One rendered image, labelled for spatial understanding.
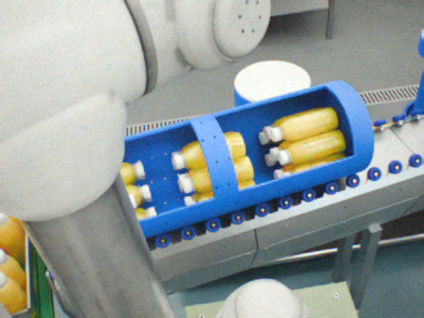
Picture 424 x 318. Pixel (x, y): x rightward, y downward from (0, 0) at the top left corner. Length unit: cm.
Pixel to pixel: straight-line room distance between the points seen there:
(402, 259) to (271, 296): 178
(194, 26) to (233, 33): 3
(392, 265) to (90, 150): 221
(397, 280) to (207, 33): 217
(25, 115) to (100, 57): 6
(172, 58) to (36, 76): 11
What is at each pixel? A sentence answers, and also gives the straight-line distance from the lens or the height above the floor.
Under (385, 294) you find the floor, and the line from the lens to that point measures 238.
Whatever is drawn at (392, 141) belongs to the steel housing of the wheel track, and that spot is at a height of 93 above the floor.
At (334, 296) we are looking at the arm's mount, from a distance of 109.
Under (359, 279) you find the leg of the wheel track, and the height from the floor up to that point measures 31.
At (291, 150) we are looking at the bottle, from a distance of 130.
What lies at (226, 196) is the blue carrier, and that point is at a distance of 120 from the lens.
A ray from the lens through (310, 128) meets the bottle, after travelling 132.
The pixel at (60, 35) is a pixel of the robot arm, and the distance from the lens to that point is 32.
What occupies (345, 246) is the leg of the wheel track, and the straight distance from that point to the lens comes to 205.
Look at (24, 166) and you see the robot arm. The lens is 34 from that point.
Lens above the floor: 200
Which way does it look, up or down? 43 degrees down
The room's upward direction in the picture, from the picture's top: 7 degrees counter-clockwise
